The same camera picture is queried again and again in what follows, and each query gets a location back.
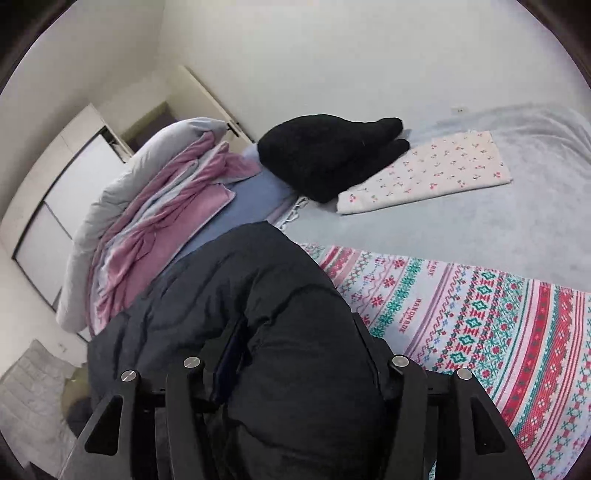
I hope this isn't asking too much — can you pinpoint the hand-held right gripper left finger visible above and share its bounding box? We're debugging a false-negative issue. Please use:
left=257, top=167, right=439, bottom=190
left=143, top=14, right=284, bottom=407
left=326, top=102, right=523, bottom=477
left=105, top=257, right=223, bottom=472
left=58, top=318, right=251, bottom=480

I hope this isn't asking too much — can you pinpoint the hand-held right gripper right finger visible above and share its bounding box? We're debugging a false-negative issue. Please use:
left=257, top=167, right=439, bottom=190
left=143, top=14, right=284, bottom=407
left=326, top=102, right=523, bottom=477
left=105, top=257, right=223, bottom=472
left=351, top=314, right=536, bottom=480

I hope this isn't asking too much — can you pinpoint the black quilted puffer jacket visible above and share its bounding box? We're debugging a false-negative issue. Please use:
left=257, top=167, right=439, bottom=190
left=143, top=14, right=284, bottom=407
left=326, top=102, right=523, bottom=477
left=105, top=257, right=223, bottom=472
left=88, top=222, right=435, bottom=480

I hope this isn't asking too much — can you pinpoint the red green patterned blanket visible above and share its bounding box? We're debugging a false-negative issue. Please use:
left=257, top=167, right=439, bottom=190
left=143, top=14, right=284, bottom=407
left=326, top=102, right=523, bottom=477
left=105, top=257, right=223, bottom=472
left=300, top=242, right=591, bottom=480

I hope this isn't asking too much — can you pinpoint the light grey bed sheet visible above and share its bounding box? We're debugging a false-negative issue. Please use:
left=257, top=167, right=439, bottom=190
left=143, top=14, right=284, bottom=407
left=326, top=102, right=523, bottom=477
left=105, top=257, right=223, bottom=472
left=272, top=104, right=591, bottom=294

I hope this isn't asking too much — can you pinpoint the folded pink grey duvet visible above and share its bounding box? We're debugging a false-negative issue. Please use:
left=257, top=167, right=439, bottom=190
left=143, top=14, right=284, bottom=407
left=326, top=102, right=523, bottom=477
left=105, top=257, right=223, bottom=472
left=55, top=117, right=262, bottom=335

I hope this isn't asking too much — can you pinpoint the blue pillow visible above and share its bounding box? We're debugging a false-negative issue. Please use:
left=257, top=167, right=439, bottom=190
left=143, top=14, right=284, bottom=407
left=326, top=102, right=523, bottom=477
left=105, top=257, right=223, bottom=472
left=175, top=143, right=305, bottom=264

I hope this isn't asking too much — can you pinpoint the grey floor rug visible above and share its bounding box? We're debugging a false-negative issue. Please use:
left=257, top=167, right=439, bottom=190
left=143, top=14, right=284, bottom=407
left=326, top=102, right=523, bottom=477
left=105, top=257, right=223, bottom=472
left=0, top=339, right=81, bottom=467

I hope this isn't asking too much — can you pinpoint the folded white floral cloth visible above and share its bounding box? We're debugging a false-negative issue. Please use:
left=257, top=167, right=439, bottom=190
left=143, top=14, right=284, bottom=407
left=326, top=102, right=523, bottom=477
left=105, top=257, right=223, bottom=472
left=336, top=130, right=513, bottom=215

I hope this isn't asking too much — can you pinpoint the black fleece garment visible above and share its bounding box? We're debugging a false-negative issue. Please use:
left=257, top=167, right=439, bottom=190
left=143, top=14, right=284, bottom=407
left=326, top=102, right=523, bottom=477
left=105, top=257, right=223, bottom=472
left=257, top=113, right=411, bottom=204

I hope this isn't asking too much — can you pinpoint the white sliding door wardrobe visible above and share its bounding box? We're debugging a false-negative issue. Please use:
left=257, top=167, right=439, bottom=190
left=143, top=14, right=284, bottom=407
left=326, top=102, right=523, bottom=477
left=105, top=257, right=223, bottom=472
left=0, top=102, right=127, bottom=315

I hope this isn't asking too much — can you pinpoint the beige bedside shelf unit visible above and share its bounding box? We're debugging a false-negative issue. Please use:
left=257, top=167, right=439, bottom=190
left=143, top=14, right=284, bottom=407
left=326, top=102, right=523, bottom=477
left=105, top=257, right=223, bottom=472
left=117, top=65, right=257, bottom=155

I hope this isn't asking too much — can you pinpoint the white cable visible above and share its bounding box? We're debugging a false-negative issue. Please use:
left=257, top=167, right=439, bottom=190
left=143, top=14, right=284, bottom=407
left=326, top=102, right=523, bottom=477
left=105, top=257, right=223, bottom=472
left=277, top=196, right=310, bottom=229

